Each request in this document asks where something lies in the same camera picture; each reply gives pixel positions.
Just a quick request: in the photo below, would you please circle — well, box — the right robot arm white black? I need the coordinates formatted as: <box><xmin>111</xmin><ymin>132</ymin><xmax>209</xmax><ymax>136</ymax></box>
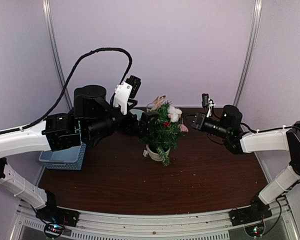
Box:
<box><xmin>191</xmin><ymin>104</ymin><xmax>300</xmax><ymax>221</ymax></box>

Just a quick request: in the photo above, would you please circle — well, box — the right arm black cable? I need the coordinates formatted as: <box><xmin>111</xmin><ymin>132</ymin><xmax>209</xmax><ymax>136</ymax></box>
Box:
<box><xmin>209</xmin><ymin>109</ymin><xmax>298</xmax><ymax>135</ymax></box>

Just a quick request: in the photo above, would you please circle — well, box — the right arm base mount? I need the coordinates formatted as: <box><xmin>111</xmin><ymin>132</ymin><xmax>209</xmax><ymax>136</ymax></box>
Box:
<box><xmin>228</xmin><ymin>199</ymin><xmax>272</xmax><ymax>226</ymax></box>

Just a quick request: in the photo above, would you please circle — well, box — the right circuit board with leds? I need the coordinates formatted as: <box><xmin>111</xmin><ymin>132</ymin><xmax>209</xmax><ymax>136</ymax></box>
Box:
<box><xmin>244</xmin><ymin>224</ymin><xmax>265</xmax><ymax>238</ymax></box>

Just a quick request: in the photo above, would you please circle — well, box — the small green christmas tree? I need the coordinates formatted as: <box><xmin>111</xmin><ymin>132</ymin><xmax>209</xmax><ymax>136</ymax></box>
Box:
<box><xmin>141</xmin><ymin>101</ymin><xmax>187</xmax><ymax>167</ymax></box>

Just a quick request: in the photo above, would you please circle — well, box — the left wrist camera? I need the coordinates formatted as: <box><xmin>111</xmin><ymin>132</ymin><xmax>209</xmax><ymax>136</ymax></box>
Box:
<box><xmin>111</xmin><ymin>75</ymin><xmax>141</xmax><ymax>115</ymax></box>

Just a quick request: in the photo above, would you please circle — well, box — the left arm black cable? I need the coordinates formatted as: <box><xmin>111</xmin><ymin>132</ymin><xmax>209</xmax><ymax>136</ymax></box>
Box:
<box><xmin>0</xmin><ymin>47</ymin><xmax>134</xmax><ymax>137</ymax></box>

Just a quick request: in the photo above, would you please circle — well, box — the beige fabric bow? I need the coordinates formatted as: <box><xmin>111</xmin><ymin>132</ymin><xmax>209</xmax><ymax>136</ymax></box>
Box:
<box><xmin>152</xmin><ymin>95</ymin><xmax>167</xmax><ymax>110</ymax></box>

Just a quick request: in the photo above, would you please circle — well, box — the clear drinking glass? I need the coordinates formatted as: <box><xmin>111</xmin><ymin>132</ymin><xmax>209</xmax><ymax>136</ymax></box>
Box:
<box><xmin>146</xmin><ymin>102</ymin><xmax>155</xmax><ymax>113</ymax></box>

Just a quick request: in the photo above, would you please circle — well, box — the left aluminium frame post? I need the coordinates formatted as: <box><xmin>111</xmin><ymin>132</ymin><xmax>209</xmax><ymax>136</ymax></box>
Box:
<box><xmin>41</xmin><ymin>0</ymin><xmax>73</xmax><ymax>111</ymax></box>

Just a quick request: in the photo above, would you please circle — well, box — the white cotton ball ornament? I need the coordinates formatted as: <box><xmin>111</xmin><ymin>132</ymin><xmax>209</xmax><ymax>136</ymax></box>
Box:
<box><xmin>168</xmin><ymin>105</ymin><xmax>183</xmax><ymax>123</ymax></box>

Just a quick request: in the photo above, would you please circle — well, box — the front aluminium rail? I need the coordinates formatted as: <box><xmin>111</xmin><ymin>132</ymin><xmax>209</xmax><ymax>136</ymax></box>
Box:
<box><xmin>9</xmin><ymin>206</ymin><xmax>300</xmax><ymax>240</ymax></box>

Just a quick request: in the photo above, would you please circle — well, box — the pink pompom ornament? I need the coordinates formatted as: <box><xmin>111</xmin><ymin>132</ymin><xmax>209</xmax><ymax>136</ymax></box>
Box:
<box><xmin>178</xmin><ymin>124</ymin><xmax>189</xmax><ymax>133</ymax></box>

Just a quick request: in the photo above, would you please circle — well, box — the white battery box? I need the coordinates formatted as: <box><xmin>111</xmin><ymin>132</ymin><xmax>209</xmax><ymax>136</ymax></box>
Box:
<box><xmin>143</xmin><ymin>149</ymin><xmax>149</xmax><ymax>157</ymax></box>

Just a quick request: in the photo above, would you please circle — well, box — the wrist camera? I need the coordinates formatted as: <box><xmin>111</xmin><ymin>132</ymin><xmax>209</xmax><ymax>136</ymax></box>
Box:
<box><xmin>201</xmin><ymin>93</ymin><xmax>215</xmax><ymax>118</ymax></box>
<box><xmin>111</xmin><ymin>75</ymin><xmax>141</xmax><ymax>115</ymax></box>

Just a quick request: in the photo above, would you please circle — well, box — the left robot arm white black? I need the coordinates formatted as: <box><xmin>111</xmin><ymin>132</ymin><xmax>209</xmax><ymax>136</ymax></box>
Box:
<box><xmin>0</xmin><ymin>82</ymin><xmax>158</xmax><ymax>222</ymax></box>

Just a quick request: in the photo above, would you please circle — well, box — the aluminium frame post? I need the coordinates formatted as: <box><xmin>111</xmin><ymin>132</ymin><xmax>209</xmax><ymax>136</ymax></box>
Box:
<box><xmin>41</xmin><ymin>0</ymin><xmax>73</xmax><ymax>111</ymax></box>
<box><xmin>233</xmin><ymin>0</ymin><xmax>263</xmax><ymax>107</ymax></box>

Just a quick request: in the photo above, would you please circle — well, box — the left circuit board with leds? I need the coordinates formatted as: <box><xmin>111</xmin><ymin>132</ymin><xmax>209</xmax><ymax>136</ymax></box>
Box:
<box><xmin>43</xmin><ymin>223</ymin><xmax>65</xmax><ymax>238</ymax></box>

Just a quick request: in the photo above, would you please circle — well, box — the right aluminium frame post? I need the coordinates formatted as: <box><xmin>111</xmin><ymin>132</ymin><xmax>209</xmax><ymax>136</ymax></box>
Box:
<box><xmin>233</xmin><ymin>0</ymin><xmax>263</xmax><ymax>107</ymax></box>

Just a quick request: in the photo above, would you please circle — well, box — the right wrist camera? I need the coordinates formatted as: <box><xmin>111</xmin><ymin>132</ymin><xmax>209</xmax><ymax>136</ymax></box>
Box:
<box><xmin>201</xmin><ymin>93</ymin><xmax>215</xmax><ymax>118</ymax></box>

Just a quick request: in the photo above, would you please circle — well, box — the light blue flower plate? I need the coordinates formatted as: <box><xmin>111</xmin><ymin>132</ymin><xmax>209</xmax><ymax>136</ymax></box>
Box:
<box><xmin>129</xmin><ymin>108</ymin><xmax>144</xmax><ymax>121</ymax></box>

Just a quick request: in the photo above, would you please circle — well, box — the light blue plastic basket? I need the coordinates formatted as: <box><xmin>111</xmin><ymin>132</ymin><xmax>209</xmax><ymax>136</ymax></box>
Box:
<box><xmin>38</xmin><ymin>142</ymin><xmax>87</xmax><ymax>171</ymax></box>

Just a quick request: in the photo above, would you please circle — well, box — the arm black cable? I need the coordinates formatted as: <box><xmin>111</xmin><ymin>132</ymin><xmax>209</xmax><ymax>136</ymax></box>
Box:
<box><xmin>0</xmin><ymin>47</ymin><xmax>134</xmax><ymax>137</ymax></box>
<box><xmin>209</xmin><ymin>109</ymin><xmax>298</xmax><ymax>135</ymax></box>

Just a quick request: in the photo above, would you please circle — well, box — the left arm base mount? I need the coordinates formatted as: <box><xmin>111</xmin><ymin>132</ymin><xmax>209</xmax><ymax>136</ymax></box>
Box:
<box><xmin>36</xmin><ymin>208</ymin><xmax>80</xmax><ymax>227</ymax></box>

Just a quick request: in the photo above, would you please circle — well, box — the circuit board with leds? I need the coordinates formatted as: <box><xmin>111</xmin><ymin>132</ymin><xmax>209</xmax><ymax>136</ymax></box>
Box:
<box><xmin>43</xmin><ymin>223</ymin><xmax>65</xmax><ymax>238</ymax></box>
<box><xmin>244</xmin><ymin>224</ymin><xmax>265</xmax><ymax>238</ymax></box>

